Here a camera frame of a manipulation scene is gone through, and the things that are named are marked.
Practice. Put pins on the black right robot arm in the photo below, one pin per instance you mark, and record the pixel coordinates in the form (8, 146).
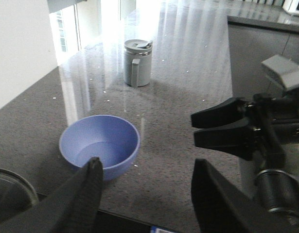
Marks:
(264, 125)

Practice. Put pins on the white appliance on counter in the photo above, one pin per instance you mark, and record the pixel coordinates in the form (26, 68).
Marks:
(291, 7)

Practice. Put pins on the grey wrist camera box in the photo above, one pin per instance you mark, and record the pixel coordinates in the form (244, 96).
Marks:
(282, 71)

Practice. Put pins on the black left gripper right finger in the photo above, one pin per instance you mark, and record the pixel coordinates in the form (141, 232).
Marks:
(220, 207)

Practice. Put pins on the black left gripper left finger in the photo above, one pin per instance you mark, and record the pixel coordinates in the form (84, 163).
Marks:
(72, 208)

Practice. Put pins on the light blue plastic bowl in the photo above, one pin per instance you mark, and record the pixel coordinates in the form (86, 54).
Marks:
(114, 140)

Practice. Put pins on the black glass gas stove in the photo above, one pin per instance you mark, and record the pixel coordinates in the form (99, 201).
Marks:
(109, 223)

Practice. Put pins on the grey lidded jug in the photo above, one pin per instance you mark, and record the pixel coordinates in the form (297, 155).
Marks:
(137, 62)

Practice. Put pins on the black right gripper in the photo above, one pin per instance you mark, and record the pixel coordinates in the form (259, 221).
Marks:
(273, 123)

